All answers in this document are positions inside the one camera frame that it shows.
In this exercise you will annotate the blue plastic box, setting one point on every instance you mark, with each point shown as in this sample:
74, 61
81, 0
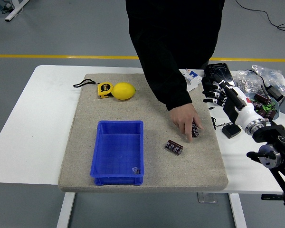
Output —
109, 154

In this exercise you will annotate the person's right hand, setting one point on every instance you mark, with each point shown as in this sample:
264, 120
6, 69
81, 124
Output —
183, 116

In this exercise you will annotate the black power adapter brick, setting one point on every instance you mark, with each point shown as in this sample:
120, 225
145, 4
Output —
275, 93

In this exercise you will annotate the person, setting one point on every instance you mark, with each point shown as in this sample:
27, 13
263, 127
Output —
175, 35

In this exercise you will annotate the white table leg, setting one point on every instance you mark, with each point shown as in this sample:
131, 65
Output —
65, 211
237, 211

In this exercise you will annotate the yellow lemon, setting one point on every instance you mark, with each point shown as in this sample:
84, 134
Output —
123, 91

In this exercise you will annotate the yellow tape measure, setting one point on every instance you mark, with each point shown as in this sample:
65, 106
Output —
104, 89

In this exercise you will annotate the white table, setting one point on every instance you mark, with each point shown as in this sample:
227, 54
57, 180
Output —
38, 118

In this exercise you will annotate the clear bag of blue parts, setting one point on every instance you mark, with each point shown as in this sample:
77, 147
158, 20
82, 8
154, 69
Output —
274, 76

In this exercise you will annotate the grey metal bracket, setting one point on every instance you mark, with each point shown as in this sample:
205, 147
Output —
206, 198

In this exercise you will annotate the light blue bowl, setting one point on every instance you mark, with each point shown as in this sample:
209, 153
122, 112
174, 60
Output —
276, 107

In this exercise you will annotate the small clear plastic piece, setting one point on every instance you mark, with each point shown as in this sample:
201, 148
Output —
135, 171

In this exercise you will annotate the person's right forearm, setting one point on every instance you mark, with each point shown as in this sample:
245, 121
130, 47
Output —
171, 95

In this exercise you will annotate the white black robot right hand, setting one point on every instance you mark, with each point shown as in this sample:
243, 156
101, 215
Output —
242, 111

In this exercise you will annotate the white circuit breaker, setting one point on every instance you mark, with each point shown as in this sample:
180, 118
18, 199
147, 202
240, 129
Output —
193, 82

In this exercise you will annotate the black plastic-wrapped device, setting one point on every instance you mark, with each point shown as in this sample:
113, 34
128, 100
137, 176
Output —
218, 69

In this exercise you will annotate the grey-brown mat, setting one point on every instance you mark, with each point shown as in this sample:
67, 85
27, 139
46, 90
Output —
85, 114

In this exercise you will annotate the clear bag of metal washers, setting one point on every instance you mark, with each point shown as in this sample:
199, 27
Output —
245, 83

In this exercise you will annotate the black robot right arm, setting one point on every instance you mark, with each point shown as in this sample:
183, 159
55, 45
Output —
278, 137

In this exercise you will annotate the white furniture foot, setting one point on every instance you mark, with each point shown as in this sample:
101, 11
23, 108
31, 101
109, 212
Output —
14, 12

